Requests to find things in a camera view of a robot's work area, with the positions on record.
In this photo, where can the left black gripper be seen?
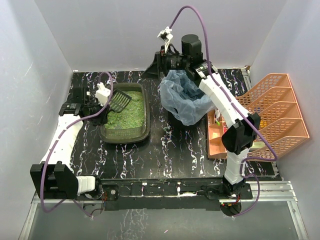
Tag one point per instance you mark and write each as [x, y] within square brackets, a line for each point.
[100, 114]

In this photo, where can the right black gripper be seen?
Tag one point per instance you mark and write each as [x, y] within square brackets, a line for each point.
[159, 64]

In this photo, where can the blue plastic bag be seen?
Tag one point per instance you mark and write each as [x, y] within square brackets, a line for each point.
[178, 94]

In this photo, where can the black litter scoop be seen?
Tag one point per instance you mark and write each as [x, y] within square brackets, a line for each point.
[119, 101]

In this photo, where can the dark green litter box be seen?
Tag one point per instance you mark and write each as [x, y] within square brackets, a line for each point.
[131, 135]

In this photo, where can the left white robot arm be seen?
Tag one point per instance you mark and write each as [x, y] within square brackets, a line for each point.
[53, 177]

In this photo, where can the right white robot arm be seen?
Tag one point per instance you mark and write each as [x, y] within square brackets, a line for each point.
[241, 125]

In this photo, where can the green litter pellets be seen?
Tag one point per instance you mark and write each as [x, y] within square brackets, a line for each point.
[133, 116]

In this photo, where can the orange desk organizer tray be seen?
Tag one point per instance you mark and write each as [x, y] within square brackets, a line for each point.
[216, 127]

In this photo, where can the orange file rack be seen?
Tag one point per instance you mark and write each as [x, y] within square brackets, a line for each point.
[282, 123]

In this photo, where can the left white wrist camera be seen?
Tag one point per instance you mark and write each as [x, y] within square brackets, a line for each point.
[102, 94]

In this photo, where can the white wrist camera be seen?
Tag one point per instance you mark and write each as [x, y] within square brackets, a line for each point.
[102, 94]
[166, 36]

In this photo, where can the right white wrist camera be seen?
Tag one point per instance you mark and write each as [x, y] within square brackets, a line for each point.
[166, 36]

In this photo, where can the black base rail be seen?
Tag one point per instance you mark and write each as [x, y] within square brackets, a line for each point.
[211, 194]

